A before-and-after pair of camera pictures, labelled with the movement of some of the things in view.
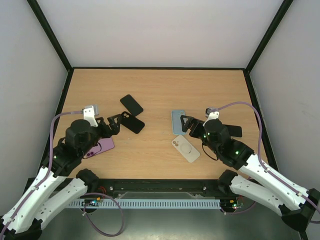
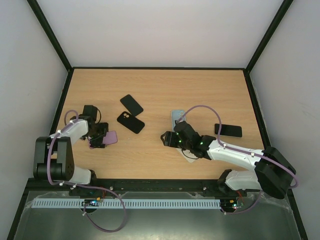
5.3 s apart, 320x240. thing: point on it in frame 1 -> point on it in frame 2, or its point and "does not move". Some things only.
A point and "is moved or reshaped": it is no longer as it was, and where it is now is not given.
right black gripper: [194, 127] -> [171, 139]
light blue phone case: [177, 128] does not move
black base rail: [159, 188] does not move
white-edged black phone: [234, 130] does not move
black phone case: [131, 122] does not move
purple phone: [103, 145] is moved or reshaped
